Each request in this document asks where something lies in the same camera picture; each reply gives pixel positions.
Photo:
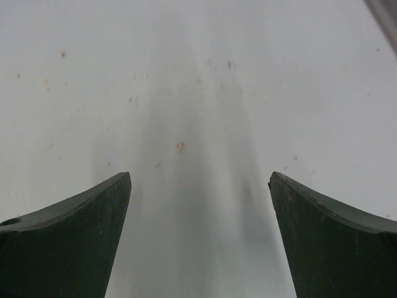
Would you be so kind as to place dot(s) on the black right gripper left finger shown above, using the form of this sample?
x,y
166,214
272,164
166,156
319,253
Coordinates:
x,y
68,248

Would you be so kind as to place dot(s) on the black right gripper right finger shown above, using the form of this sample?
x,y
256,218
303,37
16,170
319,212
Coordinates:
x,y
333,249

